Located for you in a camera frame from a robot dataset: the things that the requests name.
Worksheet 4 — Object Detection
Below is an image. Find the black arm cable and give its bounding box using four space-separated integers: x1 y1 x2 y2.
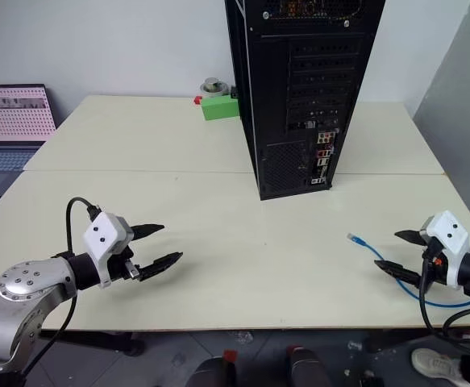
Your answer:
19 196 102 381
418 239 470 354

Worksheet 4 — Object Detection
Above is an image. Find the dark rounded shape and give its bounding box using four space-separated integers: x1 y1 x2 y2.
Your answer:
193 356 236 387
285 345 333 387

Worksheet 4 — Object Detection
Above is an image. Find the green rectangular box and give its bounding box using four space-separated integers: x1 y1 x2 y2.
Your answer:
200 95 242 122

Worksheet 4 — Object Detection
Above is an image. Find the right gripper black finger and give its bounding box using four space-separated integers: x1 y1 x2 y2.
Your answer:
373 259 422 289
393 229 427 248

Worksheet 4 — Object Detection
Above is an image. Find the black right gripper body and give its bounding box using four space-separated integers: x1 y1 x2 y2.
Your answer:
418 230 448 289

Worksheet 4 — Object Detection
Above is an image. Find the blue ethernet cable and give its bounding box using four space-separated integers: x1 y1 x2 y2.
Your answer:
347 231 470 309

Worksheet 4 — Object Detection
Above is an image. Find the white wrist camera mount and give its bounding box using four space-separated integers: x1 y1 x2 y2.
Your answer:
419 210 470 290
81 211 135 289

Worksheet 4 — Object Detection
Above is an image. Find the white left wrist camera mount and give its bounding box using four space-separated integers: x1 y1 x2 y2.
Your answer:
81 211 135 289

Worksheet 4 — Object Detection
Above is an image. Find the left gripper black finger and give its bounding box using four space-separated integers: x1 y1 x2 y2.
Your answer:
137 252 185 282
131 223 166 243

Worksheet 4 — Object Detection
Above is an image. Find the white sneaker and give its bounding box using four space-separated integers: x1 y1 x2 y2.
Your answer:
410 347 466 381

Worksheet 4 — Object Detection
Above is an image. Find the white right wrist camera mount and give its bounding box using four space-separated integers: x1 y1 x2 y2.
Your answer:
419 210 470 290

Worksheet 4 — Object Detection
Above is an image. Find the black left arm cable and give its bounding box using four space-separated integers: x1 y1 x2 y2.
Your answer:
19 196 102 381

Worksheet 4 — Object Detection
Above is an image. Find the grey open laptop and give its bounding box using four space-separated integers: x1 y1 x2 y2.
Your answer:
0 83 59 227

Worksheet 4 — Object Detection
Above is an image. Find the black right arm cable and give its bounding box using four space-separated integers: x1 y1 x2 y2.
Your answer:
418 239 470 354

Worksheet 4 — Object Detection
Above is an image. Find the black computer tower case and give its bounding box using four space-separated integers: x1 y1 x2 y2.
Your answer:
223 0 388 202

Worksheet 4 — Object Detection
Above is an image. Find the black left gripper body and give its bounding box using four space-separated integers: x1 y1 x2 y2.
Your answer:
107 244 143 284

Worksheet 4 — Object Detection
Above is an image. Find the grey partition panel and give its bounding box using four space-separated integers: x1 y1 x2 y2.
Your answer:
413 0 470 221

